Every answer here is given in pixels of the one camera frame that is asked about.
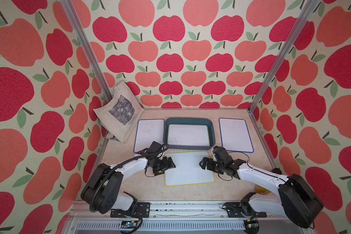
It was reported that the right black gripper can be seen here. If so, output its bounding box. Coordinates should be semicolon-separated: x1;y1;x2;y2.
198;156;223;175

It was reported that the yellow-framed whiteboard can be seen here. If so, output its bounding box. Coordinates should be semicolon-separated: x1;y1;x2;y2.
167;124;210;147
165;151;215;187

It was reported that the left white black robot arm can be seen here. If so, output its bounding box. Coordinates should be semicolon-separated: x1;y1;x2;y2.
81;155;176;215

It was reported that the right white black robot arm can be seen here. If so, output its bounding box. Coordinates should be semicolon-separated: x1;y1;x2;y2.
199;157;324;229

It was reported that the left blue-framed whiteboard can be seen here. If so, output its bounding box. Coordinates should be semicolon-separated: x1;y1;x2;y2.
134;119;164;153

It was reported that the blue-framed whiteboard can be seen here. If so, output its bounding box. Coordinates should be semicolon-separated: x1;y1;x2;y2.
134;119;164;153
219;118;254;153

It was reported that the right blue-framed whiteboard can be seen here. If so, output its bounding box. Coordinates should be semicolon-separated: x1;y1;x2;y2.
219;118;254;153

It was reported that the teal plastic storage box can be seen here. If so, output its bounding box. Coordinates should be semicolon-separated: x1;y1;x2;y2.
163;118;216;150

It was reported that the beige printed canvas bag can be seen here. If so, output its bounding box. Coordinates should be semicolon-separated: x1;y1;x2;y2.
94;81;144;143

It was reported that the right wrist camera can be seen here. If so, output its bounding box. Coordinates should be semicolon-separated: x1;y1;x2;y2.
213;146;233;164

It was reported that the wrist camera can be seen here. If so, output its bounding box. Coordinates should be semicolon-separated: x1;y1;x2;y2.
213;146;233;164
147;141;163;154

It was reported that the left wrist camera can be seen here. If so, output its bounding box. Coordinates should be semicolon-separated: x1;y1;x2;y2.
147;141;163;154

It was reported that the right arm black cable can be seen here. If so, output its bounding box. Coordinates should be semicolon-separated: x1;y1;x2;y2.
216;150;290;182

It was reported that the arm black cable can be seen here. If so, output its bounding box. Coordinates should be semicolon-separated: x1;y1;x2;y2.
89;143;170;234
216;150;290;182

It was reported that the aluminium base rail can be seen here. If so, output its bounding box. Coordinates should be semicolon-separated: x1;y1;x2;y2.
60;201;315;234

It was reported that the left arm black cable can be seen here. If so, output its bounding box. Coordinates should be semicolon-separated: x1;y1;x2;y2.
89;143;170;234

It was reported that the left aluminium frame post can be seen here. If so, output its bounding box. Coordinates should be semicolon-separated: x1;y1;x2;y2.
61;0;112;102

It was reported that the aluminium frame post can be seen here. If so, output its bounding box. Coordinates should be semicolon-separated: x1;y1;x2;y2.
61;0;112;102
248;0;321;116

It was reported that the right aluminium frame post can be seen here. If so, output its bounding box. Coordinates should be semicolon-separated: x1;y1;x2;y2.
248;0;321;116

